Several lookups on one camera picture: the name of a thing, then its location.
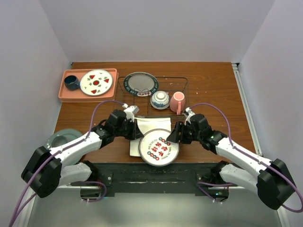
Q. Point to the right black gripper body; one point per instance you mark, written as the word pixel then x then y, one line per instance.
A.
pixel 188 135

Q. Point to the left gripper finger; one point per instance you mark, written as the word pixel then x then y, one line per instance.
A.
pixel 136 133
pixel 137 124

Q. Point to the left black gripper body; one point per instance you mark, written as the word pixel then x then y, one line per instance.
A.
pixel 127 130

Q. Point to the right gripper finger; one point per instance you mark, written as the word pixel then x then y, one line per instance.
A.
pixel 179 126
pixel 175 136

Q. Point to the pink mug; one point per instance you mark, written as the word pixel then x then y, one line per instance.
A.
pixel 177 103

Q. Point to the white plate red characters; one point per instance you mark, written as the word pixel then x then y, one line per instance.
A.
pixel 155 150

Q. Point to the blue floral small bowl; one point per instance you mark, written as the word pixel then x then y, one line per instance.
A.
pixel 160 100

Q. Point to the green rim white plate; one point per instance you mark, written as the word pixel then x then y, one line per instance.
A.
pixel 141 84

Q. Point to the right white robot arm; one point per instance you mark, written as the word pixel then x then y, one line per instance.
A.
pixel 270 180

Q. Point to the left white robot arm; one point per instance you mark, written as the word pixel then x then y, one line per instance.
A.
pixel 49 168

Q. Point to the white square plate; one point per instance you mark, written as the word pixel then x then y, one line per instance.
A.
pixel 146 125

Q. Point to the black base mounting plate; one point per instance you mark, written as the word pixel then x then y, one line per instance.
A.
pixel 188 178

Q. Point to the white watermelon pattern plate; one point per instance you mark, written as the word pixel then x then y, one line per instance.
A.
pixel 96 82

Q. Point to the grey green plate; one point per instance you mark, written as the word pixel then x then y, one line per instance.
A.
pixel 70 134

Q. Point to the grey green cup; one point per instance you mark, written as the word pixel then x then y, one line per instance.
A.
pixel 59 141

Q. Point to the pink plastic tray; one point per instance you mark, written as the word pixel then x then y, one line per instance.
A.
pixel 77 96

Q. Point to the dark blue mug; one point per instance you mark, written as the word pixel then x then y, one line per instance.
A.
pixel 72 82

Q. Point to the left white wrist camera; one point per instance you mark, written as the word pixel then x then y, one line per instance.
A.
pixel 130 111

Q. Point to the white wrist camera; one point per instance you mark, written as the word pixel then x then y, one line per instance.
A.
pixel 188 113
pixel 130 111

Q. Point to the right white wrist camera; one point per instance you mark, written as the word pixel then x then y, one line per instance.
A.
pixel 188 113

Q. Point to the black wire dish rack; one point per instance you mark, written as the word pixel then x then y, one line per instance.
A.
pixel 167 84

